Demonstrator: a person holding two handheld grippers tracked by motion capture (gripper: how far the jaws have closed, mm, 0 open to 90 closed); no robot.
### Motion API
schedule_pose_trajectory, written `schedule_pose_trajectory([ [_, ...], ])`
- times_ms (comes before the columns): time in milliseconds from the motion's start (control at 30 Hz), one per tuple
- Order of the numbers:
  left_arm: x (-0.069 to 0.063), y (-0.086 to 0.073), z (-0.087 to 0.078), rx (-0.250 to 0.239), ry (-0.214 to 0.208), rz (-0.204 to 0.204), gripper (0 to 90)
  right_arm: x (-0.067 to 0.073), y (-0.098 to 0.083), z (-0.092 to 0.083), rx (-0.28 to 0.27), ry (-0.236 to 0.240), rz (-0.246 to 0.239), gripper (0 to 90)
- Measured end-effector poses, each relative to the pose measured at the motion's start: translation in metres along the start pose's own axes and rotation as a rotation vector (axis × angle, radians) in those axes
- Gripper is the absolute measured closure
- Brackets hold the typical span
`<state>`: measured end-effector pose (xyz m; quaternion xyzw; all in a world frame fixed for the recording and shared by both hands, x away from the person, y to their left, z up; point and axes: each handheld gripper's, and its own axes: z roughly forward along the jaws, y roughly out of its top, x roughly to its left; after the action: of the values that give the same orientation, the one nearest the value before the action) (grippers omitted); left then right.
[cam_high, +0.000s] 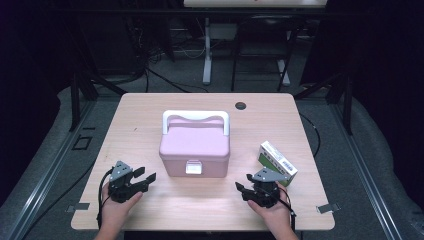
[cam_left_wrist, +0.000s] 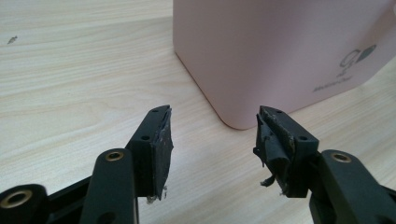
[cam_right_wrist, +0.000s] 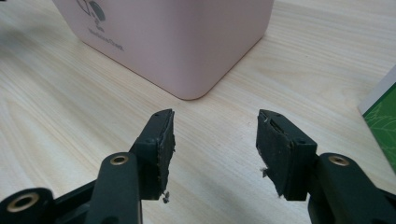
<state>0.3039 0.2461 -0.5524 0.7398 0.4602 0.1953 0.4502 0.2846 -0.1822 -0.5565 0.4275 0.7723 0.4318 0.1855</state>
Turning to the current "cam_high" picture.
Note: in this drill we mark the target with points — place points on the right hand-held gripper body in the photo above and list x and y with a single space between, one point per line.
265 193

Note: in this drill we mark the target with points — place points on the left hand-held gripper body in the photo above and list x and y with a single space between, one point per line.
120 186

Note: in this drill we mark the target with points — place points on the green and white medicine box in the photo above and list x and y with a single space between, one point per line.
276 160

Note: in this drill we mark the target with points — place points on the pink storage box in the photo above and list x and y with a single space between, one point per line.
195 146

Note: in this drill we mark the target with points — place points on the person's right hand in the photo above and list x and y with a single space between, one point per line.
278 216

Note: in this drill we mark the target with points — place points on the person's left hand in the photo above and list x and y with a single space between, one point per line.
115 213

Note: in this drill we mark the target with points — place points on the grey tape strip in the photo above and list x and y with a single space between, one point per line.
78 207
328 208

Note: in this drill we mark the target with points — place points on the round dark table grommet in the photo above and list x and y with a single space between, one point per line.
240 106

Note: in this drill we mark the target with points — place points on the black metal stand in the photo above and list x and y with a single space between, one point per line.
75 100
347 103

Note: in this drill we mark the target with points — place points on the white desk leg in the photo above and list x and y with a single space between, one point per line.
284 71
207 56

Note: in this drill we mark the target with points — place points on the black chair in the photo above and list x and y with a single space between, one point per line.
266 26

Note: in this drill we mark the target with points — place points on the white desk top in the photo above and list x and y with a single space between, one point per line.
255 3

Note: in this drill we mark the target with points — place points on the metal floor rail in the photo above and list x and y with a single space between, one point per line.
50 166
363 173

